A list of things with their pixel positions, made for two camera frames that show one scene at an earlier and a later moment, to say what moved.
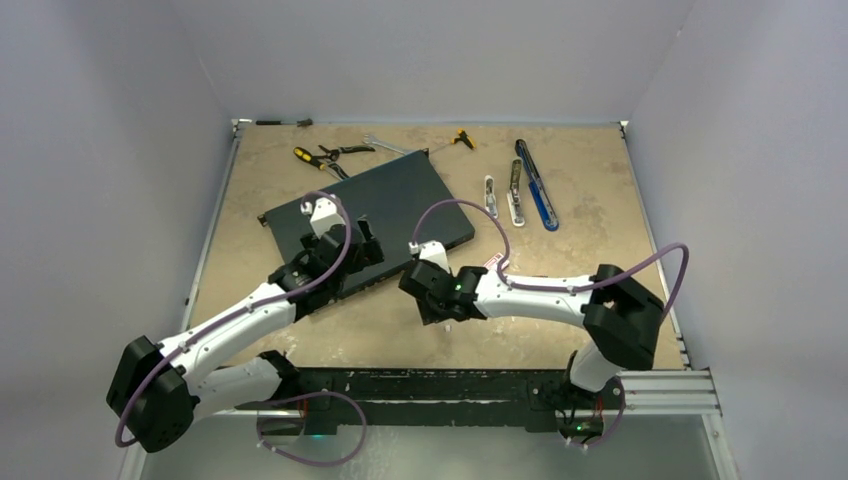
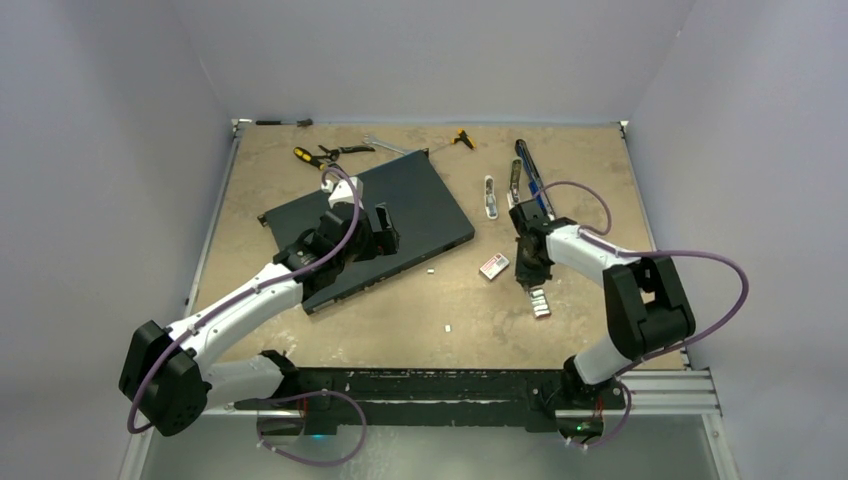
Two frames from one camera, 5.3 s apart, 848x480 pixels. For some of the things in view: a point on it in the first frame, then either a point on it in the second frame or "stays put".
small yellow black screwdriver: (465, 137) stays put
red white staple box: (494, 260) stays put
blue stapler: (536, 186) stays put
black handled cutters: (333, 154) stays put
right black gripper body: (432, 311) → (530, 269)
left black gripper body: (367, 253) → (375, 243)
